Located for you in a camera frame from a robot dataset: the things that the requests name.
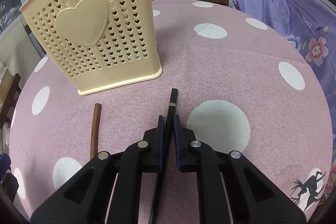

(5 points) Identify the dark black chopstick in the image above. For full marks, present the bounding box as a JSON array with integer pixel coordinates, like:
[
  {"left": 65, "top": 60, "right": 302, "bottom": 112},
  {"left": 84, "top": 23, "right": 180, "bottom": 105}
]
[{"left": 149, "top": 88, "right": 178, "bottom": 224}]

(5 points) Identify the pink polka dot tablecloth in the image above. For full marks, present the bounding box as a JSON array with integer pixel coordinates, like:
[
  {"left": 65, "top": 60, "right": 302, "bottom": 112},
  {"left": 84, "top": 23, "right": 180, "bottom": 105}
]
[{"left": 9, "top": 0, "right": 333, "bottom": 218}]

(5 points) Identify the beige plastic utensil holder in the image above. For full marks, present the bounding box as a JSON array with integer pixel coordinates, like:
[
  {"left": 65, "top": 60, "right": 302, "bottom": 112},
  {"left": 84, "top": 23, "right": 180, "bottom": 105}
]
[{"left": 21, "top": 0, "right": 162, "bottom": 96}]

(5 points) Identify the small dark wooden stool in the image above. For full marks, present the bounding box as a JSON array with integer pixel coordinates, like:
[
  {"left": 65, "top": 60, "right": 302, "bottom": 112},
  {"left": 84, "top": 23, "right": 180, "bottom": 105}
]
[{"left": 0, "top": 73, "right": 22, "bottom": 129}]

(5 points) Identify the purple floral cloth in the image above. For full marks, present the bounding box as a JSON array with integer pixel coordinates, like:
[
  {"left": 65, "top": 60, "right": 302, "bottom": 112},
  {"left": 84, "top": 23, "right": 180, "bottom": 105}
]
[{"left": 232, "top": 0, "right": 336, "bottom": 135}]

